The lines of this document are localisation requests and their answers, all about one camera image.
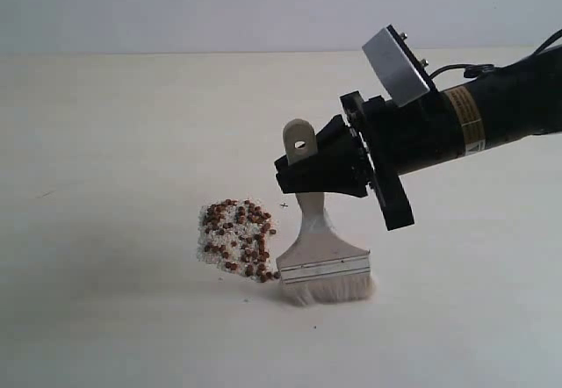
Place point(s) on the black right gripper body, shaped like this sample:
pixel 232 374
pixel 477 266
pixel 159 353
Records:
pixel 401 140

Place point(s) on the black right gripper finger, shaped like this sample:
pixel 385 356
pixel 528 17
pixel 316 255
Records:
pixel 331 170
pixel 335 142

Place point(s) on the white paint brush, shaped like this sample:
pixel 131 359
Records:
pixel 320 267

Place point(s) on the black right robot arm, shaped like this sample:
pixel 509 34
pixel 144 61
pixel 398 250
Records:
pixel 500 105

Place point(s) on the pile of brown pellets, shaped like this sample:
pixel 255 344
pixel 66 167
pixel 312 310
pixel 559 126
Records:
pixel 234 235

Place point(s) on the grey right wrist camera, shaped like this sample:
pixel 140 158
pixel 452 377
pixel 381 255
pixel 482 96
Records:
pixel 402 75

